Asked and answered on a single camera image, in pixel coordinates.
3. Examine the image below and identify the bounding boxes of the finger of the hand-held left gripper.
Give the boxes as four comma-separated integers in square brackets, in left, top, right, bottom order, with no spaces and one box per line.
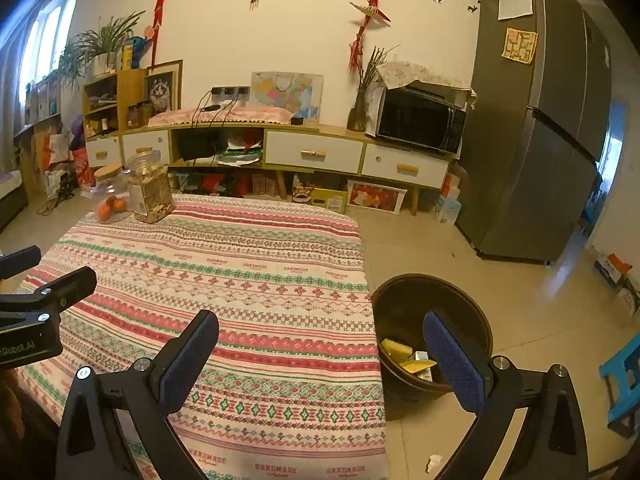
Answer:
[0,266,98,317]
[0,245,42,281]

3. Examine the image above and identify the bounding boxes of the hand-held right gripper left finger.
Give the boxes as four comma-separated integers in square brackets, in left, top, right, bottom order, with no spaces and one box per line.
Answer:
[55,309,221,480]

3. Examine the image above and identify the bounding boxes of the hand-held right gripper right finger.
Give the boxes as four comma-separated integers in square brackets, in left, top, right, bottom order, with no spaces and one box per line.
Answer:
[422,310,588,480]

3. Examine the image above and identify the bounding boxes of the yellow sponge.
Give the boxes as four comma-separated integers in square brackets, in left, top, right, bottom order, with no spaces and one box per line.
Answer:
[381,338,413,362]

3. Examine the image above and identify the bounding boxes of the dark brown waste bin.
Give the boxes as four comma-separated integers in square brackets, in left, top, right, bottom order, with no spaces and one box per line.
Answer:
[371,273,493,421]

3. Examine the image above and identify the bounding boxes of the striped patterned tablecloth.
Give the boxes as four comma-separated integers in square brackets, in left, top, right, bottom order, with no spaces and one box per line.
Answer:
[15,194,391,480]

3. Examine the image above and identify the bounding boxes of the red gift bag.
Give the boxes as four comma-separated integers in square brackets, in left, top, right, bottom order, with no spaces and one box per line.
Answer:
[70,147,98,188]

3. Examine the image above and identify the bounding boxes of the glass jar with cork lid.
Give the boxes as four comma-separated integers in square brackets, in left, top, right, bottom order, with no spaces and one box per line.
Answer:
[92,164,132,224]

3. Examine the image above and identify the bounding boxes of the large clear snack jar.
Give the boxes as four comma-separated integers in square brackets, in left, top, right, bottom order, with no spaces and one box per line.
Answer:
[126,150,176,225]

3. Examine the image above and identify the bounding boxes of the white and blue cartons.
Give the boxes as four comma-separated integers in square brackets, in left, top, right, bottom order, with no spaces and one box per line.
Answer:
[432,172,463,226]

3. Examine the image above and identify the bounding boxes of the blue plastic stool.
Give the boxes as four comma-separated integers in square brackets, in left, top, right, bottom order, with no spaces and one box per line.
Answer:
[599,332,640,438]

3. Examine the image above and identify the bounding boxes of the open cardboard box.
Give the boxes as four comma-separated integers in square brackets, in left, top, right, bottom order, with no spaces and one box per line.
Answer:
[594,252,640,318]

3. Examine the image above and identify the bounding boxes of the red fish picture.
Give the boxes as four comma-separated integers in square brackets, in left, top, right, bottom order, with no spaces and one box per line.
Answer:
[346,178,408,215]

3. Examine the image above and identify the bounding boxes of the black box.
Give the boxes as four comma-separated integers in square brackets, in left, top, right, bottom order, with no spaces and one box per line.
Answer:
[178,130,221,162]

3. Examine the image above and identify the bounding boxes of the yellow cardboard box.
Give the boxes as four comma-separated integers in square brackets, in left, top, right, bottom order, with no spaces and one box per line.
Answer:
[292,185,348,214]

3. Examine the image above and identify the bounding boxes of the yellow wooden shelf unit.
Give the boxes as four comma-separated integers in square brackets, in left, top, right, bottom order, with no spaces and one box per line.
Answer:
[81,67,151,136]

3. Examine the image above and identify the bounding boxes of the stack of papers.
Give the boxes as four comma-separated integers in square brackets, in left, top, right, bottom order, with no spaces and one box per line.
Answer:
[217,130,265,167]

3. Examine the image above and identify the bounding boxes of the grey refrigerator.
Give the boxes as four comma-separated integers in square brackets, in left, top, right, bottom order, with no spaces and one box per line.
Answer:
[457,0,613,265]

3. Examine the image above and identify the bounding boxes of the window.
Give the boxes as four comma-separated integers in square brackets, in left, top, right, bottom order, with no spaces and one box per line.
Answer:
[10,0,81,111]

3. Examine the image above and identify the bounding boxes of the framed cat picture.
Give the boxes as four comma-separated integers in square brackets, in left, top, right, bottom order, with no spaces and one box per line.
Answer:
[144,60,183,113]

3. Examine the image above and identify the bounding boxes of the pink cloth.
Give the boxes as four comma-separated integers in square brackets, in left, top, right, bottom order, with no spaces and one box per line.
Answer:
[147,105,296,127]

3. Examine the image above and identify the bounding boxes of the green potted plant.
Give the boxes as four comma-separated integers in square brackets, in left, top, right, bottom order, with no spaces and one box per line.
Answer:
[59,10,146,91]

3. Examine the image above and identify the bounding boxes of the long white-drawer sideboard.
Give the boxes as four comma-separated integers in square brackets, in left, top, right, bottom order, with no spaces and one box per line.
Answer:
[85,122,458,216]

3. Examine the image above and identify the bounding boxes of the blue plush toy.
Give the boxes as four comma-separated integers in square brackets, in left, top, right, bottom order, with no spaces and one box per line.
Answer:
[125,35,151,68]

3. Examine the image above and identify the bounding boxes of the black microwave oven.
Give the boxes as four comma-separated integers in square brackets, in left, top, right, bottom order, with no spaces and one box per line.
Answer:
[376,85,468,157]

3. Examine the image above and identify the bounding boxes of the glass vase with branches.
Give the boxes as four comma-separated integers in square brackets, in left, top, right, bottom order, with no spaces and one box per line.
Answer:
[346,44,401,133]

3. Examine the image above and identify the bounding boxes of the map poster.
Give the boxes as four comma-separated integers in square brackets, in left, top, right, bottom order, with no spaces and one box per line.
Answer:
[250,71,323,122]

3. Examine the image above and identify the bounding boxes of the floral cloth cover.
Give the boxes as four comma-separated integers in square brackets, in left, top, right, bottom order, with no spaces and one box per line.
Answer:
[375,61,478,110]

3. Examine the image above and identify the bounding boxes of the yellow paper note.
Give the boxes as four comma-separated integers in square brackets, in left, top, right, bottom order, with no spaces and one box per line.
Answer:
[501,27,540,66]

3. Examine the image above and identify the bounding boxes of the white paper sheet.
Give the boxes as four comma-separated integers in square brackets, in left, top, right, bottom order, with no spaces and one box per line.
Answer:
[497,0,534,21]

